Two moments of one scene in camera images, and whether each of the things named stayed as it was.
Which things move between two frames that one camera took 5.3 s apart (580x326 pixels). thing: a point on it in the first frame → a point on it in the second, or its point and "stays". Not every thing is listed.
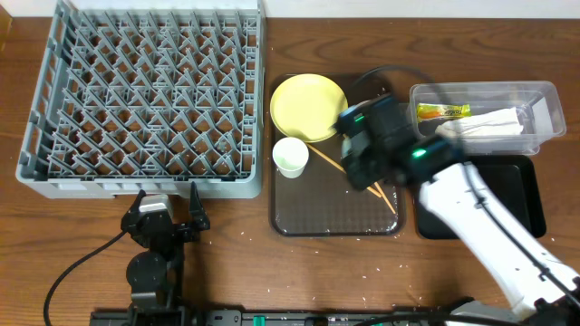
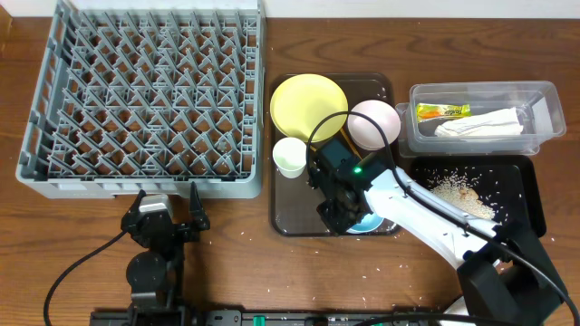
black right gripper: (352, 177) → (337, 225)
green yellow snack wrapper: (426, 111) stays
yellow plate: (304, 107) stays
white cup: (290, 155) stays
